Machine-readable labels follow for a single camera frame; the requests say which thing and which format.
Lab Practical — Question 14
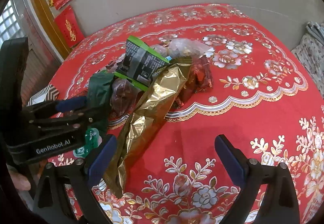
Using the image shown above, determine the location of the small green sachet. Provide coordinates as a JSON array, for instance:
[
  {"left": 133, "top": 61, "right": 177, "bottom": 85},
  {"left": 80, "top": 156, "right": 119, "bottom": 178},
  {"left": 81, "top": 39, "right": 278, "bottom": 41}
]
[{"left": 73, "top": 128, "right": 102, "bottom": 158}]

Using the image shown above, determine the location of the striped white tray box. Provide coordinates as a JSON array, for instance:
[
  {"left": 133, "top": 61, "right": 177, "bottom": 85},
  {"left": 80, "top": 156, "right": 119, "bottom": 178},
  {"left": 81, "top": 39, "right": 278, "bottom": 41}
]
[{"left": 26, "top": 84, "right": 59, "bottom": 106}]

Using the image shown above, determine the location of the green black snack packet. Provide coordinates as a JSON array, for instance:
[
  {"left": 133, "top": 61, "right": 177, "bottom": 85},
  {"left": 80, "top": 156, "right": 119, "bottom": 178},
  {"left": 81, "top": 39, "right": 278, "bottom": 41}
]
[{"left": 114, "top": 36, "right": 169, "bottom": 91}]

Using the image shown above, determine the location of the floral cushion pile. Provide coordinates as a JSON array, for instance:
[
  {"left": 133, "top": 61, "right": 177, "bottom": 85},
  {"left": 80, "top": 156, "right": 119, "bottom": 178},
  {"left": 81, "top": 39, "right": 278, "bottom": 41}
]
[{"left": 291, "top": 22, "right": 324, "bottom": 97}]

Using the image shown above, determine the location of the gold foil snack bag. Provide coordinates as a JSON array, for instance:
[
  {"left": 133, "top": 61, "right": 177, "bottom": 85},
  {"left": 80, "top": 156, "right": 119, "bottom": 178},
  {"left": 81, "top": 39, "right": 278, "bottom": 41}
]
[{"left": 103, "top": 56, "right": 193, "bottom": 198}]

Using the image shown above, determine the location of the wooden door frame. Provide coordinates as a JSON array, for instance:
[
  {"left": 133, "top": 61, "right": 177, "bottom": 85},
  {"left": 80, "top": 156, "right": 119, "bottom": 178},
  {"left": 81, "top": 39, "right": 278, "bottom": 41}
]
[{"left": 30, "top": 0, "right": 72, "bottom": 60}]

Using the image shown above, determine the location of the red floral tablecloth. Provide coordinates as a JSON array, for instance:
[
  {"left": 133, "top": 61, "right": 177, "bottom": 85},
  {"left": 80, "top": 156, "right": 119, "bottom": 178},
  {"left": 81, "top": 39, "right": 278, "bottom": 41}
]
[{"left": 51, "top": 4, "right": 323, "bottom": 223}]

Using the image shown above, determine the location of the lower red wall poster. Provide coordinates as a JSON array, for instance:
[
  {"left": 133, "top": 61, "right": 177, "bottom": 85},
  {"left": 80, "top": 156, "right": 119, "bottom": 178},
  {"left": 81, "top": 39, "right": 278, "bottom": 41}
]
[{"left": 54, "top": 5, "right": 85, "bottom": 48}]

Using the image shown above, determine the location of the bag of red dates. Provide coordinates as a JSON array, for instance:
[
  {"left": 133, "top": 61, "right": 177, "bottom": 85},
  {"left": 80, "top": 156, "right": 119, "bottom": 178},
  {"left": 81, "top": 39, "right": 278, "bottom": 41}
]
[{"left": 110, "top": 78, "right": 140, "bottom": 118}]

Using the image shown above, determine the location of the dark red snack packet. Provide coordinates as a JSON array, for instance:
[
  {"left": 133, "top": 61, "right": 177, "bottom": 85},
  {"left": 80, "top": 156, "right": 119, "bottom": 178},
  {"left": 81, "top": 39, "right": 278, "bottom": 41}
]
[{"left": 173, "top": 56, "right": 213, "bottom": 109}]

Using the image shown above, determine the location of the dark green snack packet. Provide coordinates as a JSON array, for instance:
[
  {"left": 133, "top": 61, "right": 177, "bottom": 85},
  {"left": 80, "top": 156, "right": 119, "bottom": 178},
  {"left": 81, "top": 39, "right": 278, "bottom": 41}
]
[{"left": 86, "top": 71, "right": 116, "bottom": 136}]

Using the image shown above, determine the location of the clear bag of nuts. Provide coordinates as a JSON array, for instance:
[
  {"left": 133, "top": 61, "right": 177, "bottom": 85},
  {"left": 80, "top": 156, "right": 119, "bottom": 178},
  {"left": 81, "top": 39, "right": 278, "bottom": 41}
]
[{"left": 150, "top": 38, "right": 212, "bottom": 59}]

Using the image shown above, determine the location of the person's left hand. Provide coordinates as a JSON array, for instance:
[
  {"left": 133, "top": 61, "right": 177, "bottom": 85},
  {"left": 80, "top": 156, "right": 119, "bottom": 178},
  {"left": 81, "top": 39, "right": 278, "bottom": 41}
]
[{"left": 7, "top": 165, "right": 31, "bottom": 191}]

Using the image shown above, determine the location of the glass block window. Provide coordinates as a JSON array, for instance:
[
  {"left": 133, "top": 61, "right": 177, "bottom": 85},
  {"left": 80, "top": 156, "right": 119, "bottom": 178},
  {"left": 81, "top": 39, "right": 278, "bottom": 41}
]
[{"left": 0, "top": 0, "right": 25, "bottom": 45}]

